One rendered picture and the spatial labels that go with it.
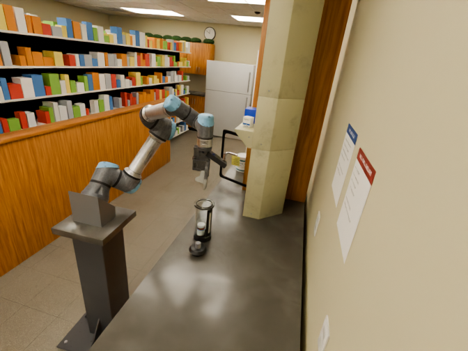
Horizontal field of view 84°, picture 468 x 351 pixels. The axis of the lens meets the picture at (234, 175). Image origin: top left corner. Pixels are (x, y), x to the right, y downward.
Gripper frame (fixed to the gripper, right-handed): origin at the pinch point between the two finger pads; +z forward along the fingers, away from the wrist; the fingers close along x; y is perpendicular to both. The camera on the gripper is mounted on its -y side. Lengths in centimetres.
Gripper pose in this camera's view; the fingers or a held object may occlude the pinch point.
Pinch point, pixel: (206, 184)
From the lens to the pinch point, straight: 135.4
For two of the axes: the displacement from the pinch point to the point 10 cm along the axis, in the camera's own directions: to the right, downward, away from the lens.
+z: -1.0, 9.1, 4.0
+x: 0.1, 4.1, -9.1
